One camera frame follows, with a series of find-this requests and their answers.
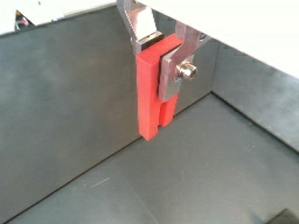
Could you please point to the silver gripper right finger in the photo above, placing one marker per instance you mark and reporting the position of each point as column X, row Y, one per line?
column 176, row 66

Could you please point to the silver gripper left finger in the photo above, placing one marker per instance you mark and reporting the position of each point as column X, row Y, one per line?
column 139, row 20

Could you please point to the red double-square peg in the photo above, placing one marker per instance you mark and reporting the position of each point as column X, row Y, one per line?
column 154, row 112

